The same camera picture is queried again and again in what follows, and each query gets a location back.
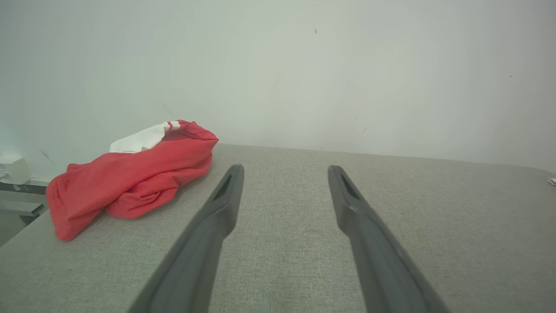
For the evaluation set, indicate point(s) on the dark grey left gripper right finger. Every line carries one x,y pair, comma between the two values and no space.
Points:
373,252

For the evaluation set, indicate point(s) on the red basketball jersey shirt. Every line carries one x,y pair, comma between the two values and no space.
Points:
130,178

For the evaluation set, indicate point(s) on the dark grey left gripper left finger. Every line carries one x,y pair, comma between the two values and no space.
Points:
204,243

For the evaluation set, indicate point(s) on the grey fabric sofa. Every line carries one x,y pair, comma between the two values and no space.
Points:
286,195

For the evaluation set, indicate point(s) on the white wall box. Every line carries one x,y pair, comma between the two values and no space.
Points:
15,169

